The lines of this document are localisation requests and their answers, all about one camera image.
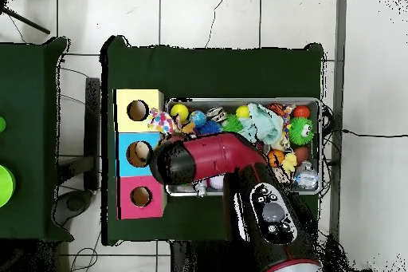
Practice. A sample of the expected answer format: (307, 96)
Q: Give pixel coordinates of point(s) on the brown plush teddy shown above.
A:
(160, 121)

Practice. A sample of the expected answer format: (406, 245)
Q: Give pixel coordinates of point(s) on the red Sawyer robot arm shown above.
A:
(210, 157)

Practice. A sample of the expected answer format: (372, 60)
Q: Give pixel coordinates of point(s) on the clear mesh bin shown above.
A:
(217, 100)

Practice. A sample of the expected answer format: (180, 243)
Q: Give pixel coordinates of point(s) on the wooden box with three holes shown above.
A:
(153, 202)

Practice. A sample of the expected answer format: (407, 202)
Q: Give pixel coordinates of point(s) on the blue spiky ball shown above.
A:
(210, 127)

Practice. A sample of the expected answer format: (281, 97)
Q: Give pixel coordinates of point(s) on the small globe ball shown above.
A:
(197, 118)

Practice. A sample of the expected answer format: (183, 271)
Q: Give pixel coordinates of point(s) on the yellow ball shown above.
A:
(179, 112)
(243, 112)

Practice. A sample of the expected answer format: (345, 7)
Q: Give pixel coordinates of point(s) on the silver toy robot figure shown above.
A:
(201, 189)

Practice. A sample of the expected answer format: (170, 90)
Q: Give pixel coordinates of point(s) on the mint green cloth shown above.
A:
(262, 124)

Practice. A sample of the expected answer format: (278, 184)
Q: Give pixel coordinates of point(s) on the dark green table cloth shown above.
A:
(210, 74)

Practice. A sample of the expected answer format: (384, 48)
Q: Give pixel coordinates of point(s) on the green spiky ball with eyes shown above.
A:
(301, 130)

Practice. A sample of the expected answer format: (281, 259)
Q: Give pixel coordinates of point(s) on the black upright panel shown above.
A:
(92, 131)

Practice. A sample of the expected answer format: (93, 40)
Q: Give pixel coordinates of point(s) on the green cloth side table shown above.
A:
(32, 125)

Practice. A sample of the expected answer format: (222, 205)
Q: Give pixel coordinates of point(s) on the small bright green object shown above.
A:
(2, 125)

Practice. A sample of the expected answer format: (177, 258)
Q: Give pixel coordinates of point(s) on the bright green cup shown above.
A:
(5, 186)

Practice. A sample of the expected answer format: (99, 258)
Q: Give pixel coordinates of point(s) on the black tripod leg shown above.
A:
(25, 20)

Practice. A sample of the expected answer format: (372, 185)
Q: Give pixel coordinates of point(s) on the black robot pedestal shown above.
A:
(191, 259)

